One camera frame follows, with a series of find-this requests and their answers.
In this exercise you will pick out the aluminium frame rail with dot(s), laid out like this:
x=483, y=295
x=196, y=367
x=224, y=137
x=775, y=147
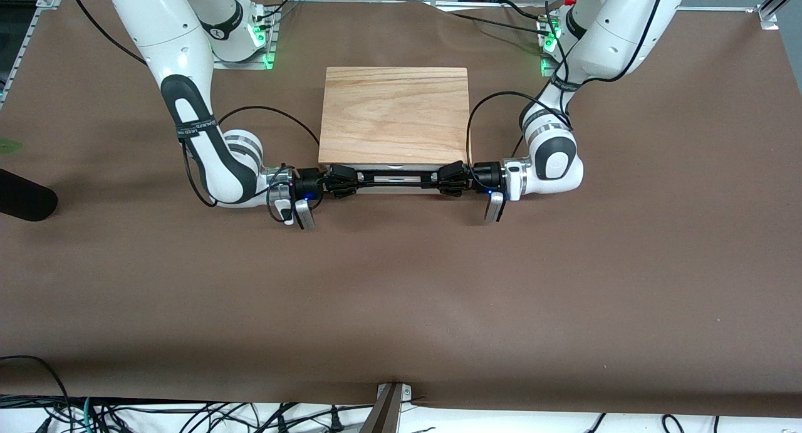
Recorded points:
x=28, y=41

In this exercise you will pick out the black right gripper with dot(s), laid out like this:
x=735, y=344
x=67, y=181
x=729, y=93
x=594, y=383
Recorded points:
x=309, y=183

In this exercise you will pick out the black cylindrical object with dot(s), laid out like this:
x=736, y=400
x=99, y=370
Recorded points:
x=25, y=198

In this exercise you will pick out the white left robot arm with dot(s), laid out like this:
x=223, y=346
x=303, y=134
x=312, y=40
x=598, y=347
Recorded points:
x=626, y=32

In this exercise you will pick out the aluminium frame profile with bracket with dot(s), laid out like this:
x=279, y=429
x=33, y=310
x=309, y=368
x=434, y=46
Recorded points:
x=772, y=13

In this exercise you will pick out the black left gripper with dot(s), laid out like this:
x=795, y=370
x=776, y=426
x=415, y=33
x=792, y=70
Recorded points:
x=484, y=176

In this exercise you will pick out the black power plug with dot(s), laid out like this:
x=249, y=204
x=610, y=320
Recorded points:
x=336, y=420

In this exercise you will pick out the light wooden drawer cabinet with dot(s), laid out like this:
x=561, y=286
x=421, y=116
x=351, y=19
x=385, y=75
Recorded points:
x=395, y=113

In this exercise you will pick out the brown paper table cover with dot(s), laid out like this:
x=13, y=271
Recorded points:
x=401, y=295

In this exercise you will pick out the grey metal mount bracket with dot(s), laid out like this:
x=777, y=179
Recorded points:
x=385, y=414

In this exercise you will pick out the aluminium left arm base plate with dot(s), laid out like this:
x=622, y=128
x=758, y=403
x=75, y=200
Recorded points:
x=548, y=68

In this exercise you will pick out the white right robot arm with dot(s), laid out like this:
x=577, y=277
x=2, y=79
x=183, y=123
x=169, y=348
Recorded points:
x=175, y=38

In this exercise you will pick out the aluminium right arm base plate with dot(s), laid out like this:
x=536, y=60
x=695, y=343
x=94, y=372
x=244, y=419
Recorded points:
x=241, y=64

